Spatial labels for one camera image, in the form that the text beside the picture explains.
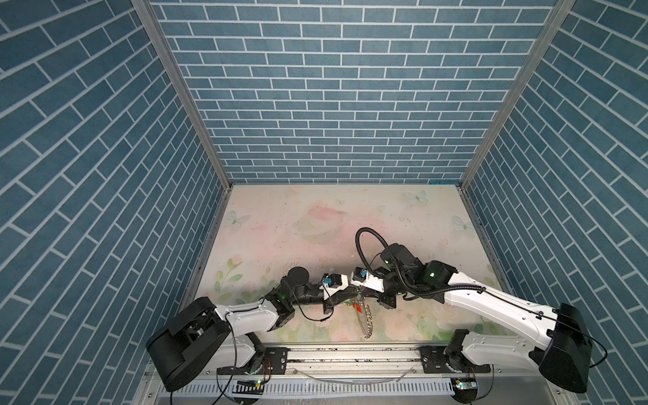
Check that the white cable duct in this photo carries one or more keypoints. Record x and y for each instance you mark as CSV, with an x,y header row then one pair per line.
x,y
298,388

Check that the corner aluminium post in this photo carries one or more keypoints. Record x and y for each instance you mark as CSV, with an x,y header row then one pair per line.
x,y
152,27
555,20

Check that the bunch of coloured key tags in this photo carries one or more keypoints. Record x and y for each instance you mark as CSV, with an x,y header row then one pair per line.
x,y
357,306

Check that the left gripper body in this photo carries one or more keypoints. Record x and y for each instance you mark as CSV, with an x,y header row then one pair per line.
x,y
326,305

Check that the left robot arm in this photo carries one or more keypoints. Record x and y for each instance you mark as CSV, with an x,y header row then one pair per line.
x,y
226,334

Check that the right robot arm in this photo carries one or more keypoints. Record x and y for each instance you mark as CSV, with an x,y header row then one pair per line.
x,y
562,348

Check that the right corner aluminium post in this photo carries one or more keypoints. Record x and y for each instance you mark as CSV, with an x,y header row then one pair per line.
x,y
555,20

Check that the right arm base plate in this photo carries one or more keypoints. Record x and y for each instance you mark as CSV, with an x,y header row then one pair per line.
x,y
439,360

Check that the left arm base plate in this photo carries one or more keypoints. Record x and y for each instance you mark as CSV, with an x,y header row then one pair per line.
x,y
272,360

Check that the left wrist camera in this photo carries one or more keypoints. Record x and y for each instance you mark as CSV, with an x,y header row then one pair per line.
x,y
333,283

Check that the left corner aluminium post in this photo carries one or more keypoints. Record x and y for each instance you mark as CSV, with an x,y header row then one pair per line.
x,y
152,27

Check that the large keyring with chain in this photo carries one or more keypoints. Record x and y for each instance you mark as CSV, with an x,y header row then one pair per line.
x,y
365,320

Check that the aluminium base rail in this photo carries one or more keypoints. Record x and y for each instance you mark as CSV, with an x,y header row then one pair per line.
x,y
374,359

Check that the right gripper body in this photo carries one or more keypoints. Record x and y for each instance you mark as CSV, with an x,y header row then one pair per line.
x,y
391,287

